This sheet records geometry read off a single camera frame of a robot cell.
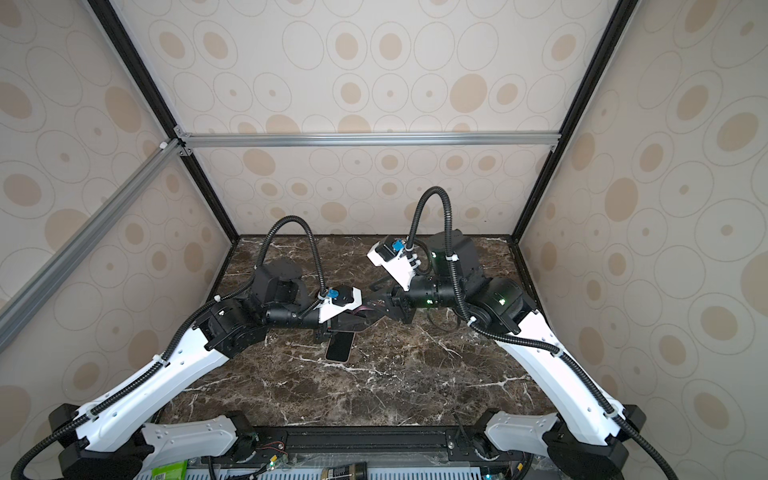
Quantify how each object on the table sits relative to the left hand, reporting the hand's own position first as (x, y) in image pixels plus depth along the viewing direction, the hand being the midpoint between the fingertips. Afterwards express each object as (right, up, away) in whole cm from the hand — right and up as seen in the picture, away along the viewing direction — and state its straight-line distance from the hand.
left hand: (367, 316), depth 60 cm
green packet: (-45, -37, +9) cm, 59 cm away
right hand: (+1, +5, -3) cm, 6 cm away
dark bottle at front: (-4, -37, +8) cm, 38 cm away
